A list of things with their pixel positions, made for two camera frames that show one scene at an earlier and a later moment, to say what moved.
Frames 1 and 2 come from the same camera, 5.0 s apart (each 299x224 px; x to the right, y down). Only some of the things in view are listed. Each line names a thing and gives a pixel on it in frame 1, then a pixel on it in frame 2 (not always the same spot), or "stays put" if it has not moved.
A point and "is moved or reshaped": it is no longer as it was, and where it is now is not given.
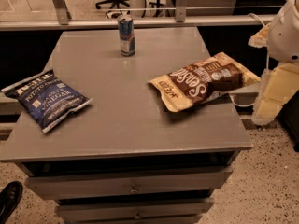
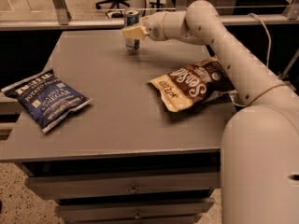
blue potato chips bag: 48,99 stays put
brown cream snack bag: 216,77 stays put
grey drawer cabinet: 125,158 stays put
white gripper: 286,36 -> 154,25
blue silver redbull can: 127,43 is moved or reshaped
